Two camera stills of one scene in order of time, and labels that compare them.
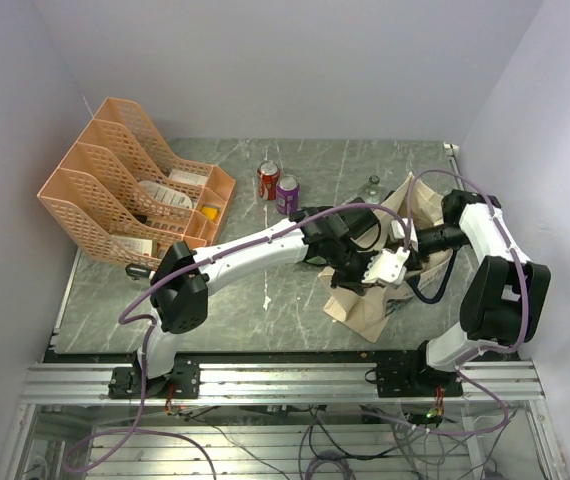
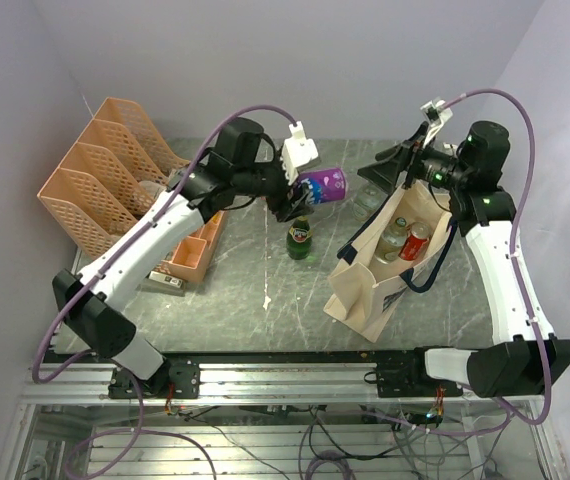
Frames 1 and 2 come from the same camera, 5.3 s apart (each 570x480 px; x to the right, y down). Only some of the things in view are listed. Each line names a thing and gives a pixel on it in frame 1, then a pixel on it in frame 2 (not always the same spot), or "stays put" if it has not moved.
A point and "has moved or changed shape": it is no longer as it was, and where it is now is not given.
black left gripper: [354, 284] -> [279, 204]
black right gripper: [413, 258] -> [385, 172]
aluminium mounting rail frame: [485, 384] stays put
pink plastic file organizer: [118, 197] stays put
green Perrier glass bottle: [317, 260] has moved or changed shape
